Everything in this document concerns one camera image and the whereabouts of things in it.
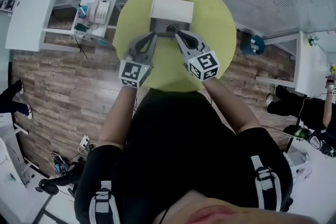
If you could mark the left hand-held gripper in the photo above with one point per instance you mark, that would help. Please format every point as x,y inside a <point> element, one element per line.
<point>132,72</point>

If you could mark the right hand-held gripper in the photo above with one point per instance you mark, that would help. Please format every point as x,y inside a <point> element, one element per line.
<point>203,64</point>

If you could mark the white grey box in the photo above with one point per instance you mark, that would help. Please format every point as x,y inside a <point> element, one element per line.
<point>172,8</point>

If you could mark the person's right forearm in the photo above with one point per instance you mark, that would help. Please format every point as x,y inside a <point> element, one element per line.
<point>231,107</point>

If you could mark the person's left forearm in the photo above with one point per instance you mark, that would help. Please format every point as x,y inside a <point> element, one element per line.
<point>118,115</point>

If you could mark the green round desk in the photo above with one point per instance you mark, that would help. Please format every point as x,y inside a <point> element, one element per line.
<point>210,21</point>

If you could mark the white desk telephone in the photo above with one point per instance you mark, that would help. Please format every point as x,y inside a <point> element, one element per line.
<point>99,11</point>

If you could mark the white side cart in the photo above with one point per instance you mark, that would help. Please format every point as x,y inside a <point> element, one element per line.
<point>86,26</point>

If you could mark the dark blue bag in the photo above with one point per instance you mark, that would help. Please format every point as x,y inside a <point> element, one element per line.
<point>253,44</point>

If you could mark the person's black shirt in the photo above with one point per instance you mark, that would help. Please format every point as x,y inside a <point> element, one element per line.
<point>181,147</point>

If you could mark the white power strip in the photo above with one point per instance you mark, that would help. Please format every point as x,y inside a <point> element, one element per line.
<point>85,142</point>

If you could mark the white rectangular table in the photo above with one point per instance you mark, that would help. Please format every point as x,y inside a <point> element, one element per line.
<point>29,18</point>

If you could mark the small green plant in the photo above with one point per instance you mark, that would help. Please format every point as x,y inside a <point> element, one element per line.
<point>313,40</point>

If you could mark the white table with shelf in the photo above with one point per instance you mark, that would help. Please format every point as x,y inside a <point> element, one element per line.
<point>312,68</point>

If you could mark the black office chair base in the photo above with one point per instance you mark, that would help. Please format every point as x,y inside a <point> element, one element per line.
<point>60,179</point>

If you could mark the white plastic bag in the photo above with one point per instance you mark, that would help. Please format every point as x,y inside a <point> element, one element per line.
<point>300,165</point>

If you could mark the person's face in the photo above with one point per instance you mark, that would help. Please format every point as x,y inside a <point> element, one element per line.
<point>236,211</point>

